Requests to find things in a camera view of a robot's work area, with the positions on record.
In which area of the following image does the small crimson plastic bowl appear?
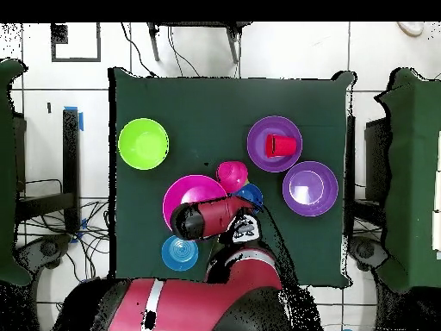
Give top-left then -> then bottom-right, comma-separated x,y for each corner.
215,160 -> 250,194

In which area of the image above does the dark blue plastic bowl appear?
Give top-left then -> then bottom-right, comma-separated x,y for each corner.
236,182 -> 264,209

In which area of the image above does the large pink plastic bowl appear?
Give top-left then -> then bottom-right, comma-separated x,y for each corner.
162,174 -> 228,232

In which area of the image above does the purple plastic bowl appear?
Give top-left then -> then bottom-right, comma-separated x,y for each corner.
282,160 -> 339,217
246,116 -> 303,173

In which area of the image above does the red plastic cup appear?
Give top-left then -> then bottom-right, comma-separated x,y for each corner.
264,133 -> 298,159

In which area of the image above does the dark green tablecloth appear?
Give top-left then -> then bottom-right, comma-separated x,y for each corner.
108,66 -> 356,289

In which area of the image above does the light blue plastic bowl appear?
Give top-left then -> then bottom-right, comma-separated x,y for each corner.
160,234 -> 200,272

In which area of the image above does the green plastic bowl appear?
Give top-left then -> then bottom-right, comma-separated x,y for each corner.
117,117 -> 171,171

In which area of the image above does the blue tape strip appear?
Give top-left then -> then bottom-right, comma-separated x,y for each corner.
64,105 -> 84,132

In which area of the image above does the stand with metal legs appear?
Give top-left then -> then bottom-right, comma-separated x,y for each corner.
146,22 -> 254,66

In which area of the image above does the green cloth covered side table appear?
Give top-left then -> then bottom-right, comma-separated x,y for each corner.
375,66 -> 441,294
0,58 -> 32,287

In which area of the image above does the white oval object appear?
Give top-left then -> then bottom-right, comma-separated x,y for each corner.
395,22 -> 425,38

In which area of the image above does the black metal post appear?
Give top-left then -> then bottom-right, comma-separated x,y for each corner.
345,116 -> 357,239

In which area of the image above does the thin black cable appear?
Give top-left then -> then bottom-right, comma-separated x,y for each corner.
167,25 -> 202,78
120,22 -> 156,77

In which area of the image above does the tangled cable bundle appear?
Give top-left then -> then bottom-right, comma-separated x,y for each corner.
16,197 -> 111,311

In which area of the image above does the black metal frame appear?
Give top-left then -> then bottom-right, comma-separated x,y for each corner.
15,108 -> 82,235

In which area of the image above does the grey pedestal foot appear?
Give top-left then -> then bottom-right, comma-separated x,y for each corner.
15,234 -> 73,277
347,235 -> 390,273

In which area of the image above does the black square floor frame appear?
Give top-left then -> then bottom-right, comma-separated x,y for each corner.
50,22 -> 102,63

